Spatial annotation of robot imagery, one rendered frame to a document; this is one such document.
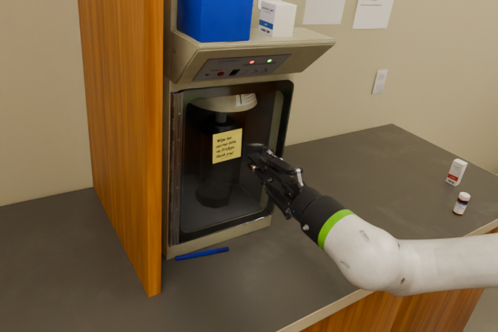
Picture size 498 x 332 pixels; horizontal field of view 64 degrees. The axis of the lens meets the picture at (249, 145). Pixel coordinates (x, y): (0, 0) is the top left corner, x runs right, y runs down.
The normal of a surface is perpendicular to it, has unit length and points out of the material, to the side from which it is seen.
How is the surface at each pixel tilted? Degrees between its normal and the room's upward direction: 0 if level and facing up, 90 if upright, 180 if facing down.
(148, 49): 90
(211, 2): 90
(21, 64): 90
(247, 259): 0
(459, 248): 41
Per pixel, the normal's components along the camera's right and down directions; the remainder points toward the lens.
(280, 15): 0.53, 0.44
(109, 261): 0.11, -0.89
